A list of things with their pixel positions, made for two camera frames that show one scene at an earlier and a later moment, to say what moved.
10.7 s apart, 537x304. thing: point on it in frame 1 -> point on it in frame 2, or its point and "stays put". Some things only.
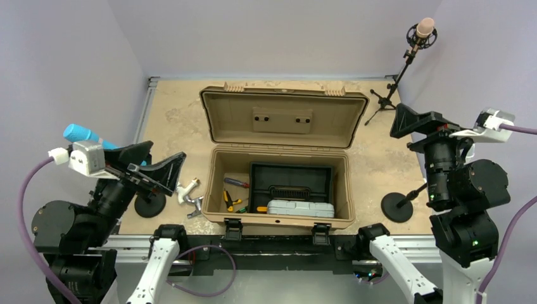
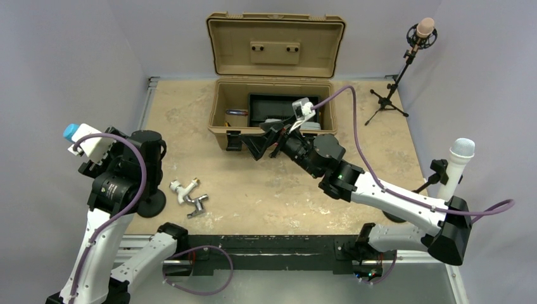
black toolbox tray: (289, 182) -> (278, 106)
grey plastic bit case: (301, 209) -> (306, 125)
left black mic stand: (148, 204) stays put
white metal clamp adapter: (182, 192) stays put
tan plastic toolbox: (242, 125) -> (269, 53)
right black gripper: (406, 120) -> (258, 144)
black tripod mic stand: (415, 44) stays put
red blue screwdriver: (229, 180) -> (237, 112)
